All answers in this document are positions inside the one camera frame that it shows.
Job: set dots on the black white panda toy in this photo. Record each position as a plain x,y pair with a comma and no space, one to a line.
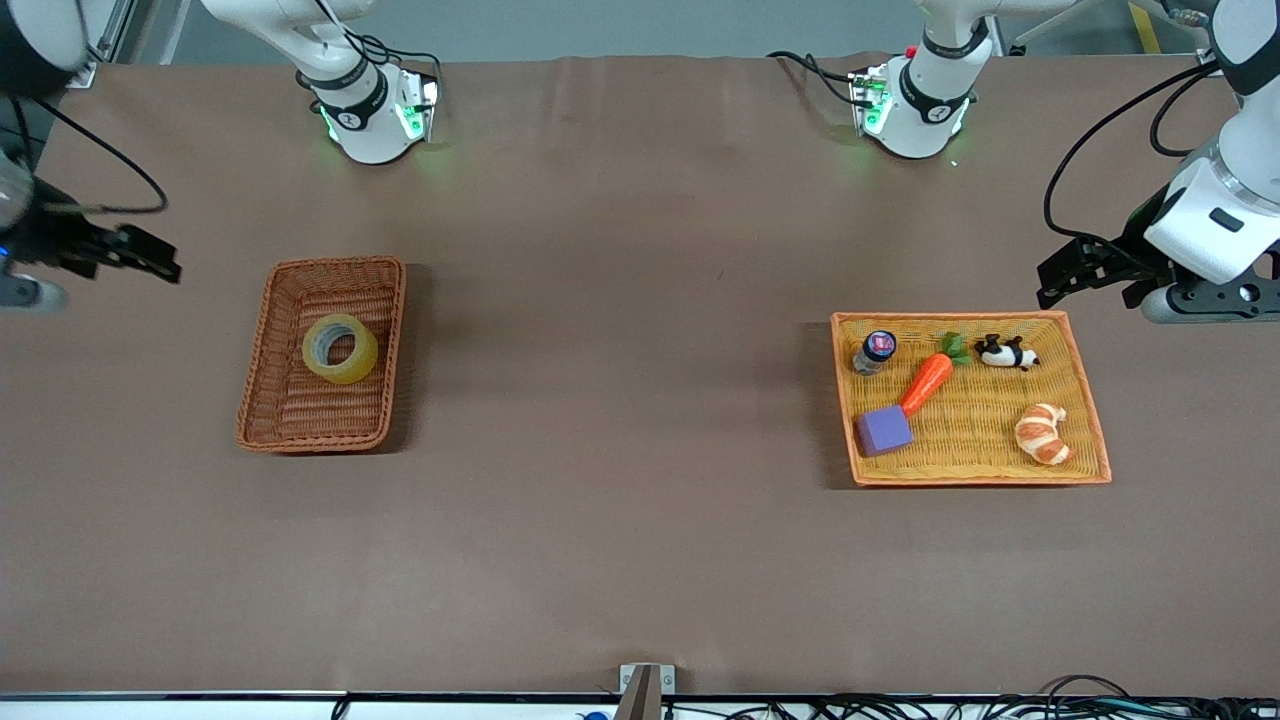
1000,353

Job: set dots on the grey left base connector box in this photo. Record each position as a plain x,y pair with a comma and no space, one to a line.
868,100

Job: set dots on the grey right base connector box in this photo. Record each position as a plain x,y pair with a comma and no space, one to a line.
420,110

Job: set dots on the aluminium frame profile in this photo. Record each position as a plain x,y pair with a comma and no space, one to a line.
88,78
1212,66

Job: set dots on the grey base connector box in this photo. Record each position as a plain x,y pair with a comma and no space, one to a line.
868,100
420,110

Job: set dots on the metal table edge bracket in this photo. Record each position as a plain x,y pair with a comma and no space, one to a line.
645,695

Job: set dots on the orange flat wicker basket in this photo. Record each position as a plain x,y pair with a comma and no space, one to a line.
980,465

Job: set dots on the brown deep wicker basket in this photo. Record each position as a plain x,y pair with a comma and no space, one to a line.
310,418

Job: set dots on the toy croissant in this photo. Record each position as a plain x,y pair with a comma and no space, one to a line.
1040,435

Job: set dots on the purple foam cube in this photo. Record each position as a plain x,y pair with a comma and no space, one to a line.
885,432

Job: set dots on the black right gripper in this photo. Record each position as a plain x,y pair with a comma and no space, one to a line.
42,240

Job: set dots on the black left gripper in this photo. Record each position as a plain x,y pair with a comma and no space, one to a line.
1128,250

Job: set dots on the orange toy carrot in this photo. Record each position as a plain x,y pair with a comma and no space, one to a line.
925,380

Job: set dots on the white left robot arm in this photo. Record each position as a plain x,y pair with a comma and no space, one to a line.
935,100

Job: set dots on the small jar with dark lid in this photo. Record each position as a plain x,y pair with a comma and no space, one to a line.
872,355

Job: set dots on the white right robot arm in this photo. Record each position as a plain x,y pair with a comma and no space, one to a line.
360,120

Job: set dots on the yellowish clear tape roll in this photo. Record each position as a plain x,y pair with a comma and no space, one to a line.
350,374

